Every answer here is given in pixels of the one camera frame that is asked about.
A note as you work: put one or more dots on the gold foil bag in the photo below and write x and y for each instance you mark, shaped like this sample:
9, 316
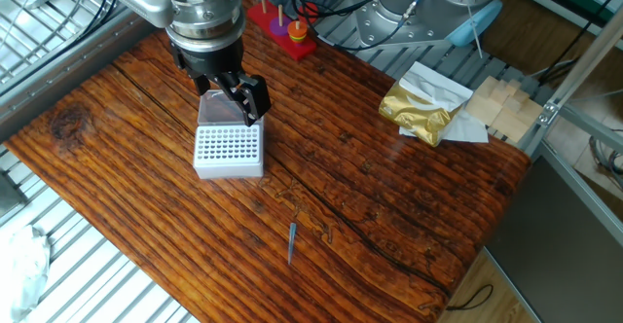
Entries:
414, 114

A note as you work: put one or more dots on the grey metal rail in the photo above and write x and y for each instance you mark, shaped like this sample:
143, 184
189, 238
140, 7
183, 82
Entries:
73, 65

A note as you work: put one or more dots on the wooden block stack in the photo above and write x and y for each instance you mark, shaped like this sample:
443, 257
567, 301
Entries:
506, 114

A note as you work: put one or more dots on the white crumpled cloth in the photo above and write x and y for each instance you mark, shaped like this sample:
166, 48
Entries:
22, 274

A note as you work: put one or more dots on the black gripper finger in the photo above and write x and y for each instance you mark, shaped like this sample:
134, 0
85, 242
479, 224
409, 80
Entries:
255, 99
201, 85

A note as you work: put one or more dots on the white pipette tip holder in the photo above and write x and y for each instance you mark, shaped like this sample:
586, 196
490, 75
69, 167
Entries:
229, 165

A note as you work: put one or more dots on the dark grey metal plate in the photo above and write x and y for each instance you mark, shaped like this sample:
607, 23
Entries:
10, 196

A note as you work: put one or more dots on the clear plastic holder lid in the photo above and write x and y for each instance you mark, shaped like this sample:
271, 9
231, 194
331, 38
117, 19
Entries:
216, 111

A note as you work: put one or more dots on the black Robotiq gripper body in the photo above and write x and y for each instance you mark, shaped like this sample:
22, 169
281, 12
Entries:
209, 62

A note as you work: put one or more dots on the aluminium frame post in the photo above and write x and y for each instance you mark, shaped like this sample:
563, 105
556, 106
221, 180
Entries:
584, 55

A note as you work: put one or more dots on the grey floor panel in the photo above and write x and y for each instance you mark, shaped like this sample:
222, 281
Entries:
560, 245

